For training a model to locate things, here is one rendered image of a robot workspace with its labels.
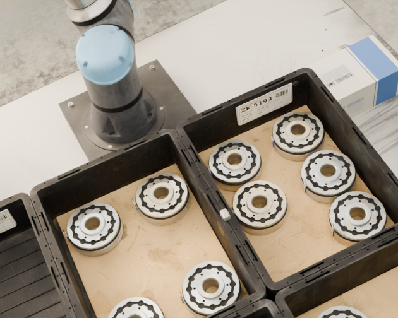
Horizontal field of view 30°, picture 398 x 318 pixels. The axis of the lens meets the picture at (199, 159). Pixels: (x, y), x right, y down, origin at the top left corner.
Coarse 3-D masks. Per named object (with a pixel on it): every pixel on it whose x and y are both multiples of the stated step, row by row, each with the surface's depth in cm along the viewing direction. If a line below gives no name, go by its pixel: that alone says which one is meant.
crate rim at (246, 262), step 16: (128, 144) 139; (144, 144) 139; (176, 144) 138; (96, 160) 138; (192, 160) 135; (64, 176) 137; (32, 192) 136; (208, 192) 131; (48, 224) 131; (224, 224) 127; (48, 240) 129; (240, 256) 123; (64, 272) 127; (256, 272) 121; (256, 288) 119; (80, 304) 122; (240, 304) 118
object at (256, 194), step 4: (256, 192) 137; (260, 192) 137; (264, 192) 137; (248, 196) 137; (252, 196) 137; (256, 196) 137; (260, 196) 137; (264, 196) 137; (268, 196) 136; (248, 200) 136; (252, 200) 137; (268, 200) 136; (248, 204) 136; (268, 204) 135; (248, 208) 136; (252, 208) 135; (256, 208) 135; (260, 208) 135; (264, 208) 135; (268, 208) 135; (252, 212) 135; (256, 212) 135; (260, 212) 135; (264, 212) 135
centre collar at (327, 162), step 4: (324, 160) 139; (328, 160) 139; (332, 160) 139; (320, 164) 139; (324, 164) 139; (328, 164) 139; (332, 164) 139; (336, 164) 139; (316, 168) 139; (320, 168) 139; (336, 168) 138; (340, 168) 138; (316, 172) 138; (320, 172) 138; (336, 172) 138; (340, 172) 137; (320, 176) 138; (324, 176) 137; (332, 176) 137; (336, 176) 137; (324, 180) 137; (328, 180) 137; (332, 180) 137
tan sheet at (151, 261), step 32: (128, 192) 145; (64, 224) 143; (128, 224) 141; (192, 224) 139; (128, 256) 137; (160, 256) 136; (192, 256) 135; (224, 256) 135; (96, 288) 134; (128, 288) 133; (160, 288) 132
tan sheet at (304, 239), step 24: (264, 144) 148; (264, 168) 144; (288, 168) 144; (288, 192) 141; (288, 216) 138; (312, 216) 137; (264, 240) 135; (288, 240) 135; (312, 240) 134; (336, 240) 134; (264, 264) 133; (288, 264) 132
